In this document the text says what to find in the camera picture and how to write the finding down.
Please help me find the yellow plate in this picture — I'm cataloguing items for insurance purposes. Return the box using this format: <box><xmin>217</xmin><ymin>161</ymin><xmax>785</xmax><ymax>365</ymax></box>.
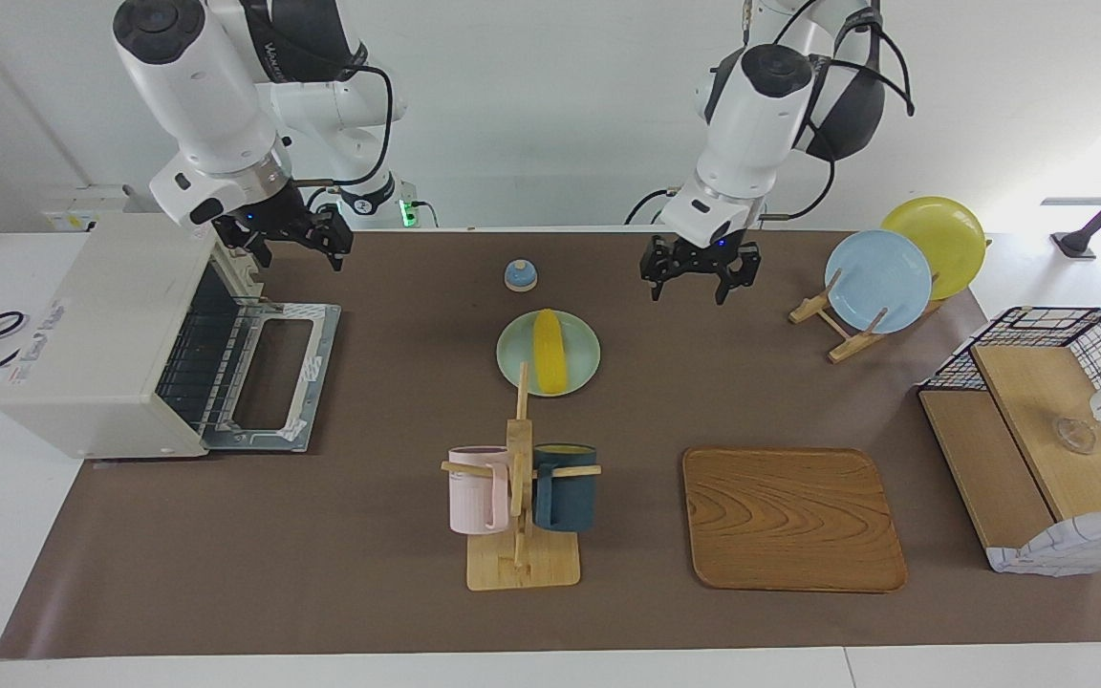
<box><xmin>880</xmin><ymin>196</ymin><xmax>987</xmax><ymax>302</ymax></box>

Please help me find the metal oven wire rack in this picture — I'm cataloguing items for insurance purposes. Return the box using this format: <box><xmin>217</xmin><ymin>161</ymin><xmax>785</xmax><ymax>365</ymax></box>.
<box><xmin>157</xmin><ymin>277</ymin><xmax>265</xmax><ymax>431</ymax></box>

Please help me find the dark blue mug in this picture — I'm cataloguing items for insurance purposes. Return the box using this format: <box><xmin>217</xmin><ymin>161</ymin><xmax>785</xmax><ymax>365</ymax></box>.
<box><xmin>533</xmin><ymin>443</ymin><xmax>599</xmax><ymax>533</ymax></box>

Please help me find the toaster oven glass door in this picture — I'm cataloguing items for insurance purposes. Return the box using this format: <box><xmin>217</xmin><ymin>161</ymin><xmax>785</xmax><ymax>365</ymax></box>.
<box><xmin>202</xmin><ymin>303</ymin><xmax>343</xmax><ymax>454</ymax></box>

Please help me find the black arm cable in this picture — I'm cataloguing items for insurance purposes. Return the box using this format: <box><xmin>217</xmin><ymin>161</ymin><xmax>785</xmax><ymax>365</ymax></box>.
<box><xmin>285</xmin><ymin>62</ymin><xmax>394</xmax><ymax>187</ymax></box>
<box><xmin>759</xmin><ymin>0</ymin><xmax>917</xmax><ymax>221</ymax></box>

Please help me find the light blue plate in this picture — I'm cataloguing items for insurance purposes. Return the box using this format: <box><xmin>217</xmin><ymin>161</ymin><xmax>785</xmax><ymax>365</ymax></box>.
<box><xmin>825</xmin><ymin>229</ymin><xmax>934</xmax><ymax>334</ymax></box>

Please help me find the wooden serving tray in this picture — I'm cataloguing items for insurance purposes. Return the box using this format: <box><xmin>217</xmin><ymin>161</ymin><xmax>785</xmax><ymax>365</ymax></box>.
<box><xmin>682</xmin><ymin>446</ymin><xmax>909</xmax><ymax>594</ymax></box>

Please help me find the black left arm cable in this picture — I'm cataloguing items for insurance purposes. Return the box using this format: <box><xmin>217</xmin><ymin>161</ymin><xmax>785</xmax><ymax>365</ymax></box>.
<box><xmin>759</xmin><ymin>0</ymin><xmax>917</xmax><ymax>221</ymax></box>

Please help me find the yellow corn cob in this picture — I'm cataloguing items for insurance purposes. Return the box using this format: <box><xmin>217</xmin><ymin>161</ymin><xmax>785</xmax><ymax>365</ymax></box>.
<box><xmin>532</xmin><ymin>309</ymin><xmax>570</xmax><ymax>395</ymax></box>

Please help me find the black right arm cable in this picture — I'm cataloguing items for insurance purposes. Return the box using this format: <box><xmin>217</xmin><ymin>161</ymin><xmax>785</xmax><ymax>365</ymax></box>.
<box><xmin>285</xmin><ymin>62</ymin><xmax>394</xmax><ymax>187</ymax></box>

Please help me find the wooden plate rack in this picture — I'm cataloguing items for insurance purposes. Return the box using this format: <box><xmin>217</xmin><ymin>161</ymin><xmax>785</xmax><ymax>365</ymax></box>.
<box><xmin>789</xmin><ymin>239</ymin><xmax>991</xmax><ymax>364</ymax></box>

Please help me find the brown table mat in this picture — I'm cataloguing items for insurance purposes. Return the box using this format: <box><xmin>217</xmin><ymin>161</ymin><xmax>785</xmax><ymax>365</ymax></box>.
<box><xmin>0</xmin><ymin>227</ymin><xmax>1101</xmax><ymax>660</ymax></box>

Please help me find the wooden mug tree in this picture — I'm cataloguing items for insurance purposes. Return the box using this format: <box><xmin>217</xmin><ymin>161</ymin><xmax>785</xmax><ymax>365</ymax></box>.
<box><xmin>442</xmin><ymin>361</ymin><xmax>602</xmax><ymax>591</ymax></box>

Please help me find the small clear glass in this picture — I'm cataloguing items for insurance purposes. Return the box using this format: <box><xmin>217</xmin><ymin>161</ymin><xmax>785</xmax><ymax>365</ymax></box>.
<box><xmin>1052</xmin><ymin>416</ymin><xmax>1098</xmax><ymax>455</ymax></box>

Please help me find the pink mug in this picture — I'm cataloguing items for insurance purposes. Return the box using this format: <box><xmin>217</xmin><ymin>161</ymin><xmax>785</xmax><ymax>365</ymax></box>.
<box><xmin>447</xmin><ymin>445</ymin><xmax>511</xmax><ymax>535</ymax></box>

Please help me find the cream toaster oven body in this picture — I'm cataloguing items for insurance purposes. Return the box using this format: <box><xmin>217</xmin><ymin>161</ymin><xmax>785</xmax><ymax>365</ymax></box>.
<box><xmin>0</xmin><ymin>212</ymin><xmax>270</xmax><ymax>460</ymax></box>

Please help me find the wooden step shelf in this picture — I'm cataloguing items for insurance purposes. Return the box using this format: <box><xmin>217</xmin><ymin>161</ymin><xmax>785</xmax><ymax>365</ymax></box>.
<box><xmin>921</xmin><ymin>344</ymin><xmax>1101</xmax><ymax>550</ymax></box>

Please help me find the pale green plate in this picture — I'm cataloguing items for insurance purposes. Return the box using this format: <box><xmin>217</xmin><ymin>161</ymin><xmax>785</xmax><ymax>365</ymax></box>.
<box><xmin>496</xmin><ymin>311</ymin><xmax>602</xmax><ymax>398</ymax></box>

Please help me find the black wire basket shelf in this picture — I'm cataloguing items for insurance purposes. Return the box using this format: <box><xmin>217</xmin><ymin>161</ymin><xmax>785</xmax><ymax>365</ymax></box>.
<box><xmin>918</xmin><ymin>306</ymin><xmax>1101</xmax><ymax>576</ymax></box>

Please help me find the white wall socket box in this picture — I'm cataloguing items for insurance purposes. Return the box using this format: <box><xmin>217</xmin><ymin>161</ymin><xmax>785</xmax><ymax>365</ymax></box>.
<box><xmin>42</xmin><ymin>184</ymin><xmax>160</xmax><ymax>233</ymax></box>

